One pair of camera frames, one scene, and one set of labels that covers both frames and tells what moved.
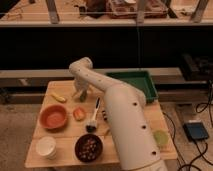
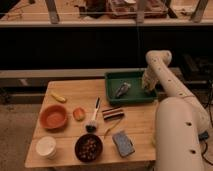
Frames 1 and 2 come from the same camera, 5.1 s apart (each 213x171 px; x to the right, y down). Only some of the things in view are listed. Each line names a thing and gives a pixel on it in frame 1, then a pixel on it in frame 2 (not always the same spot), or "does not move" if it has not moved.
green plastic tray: (139, 80) does not move
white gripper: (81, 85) -> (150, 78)
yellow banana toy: (58, 97) does not move
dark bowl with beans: (88, 148) does not move
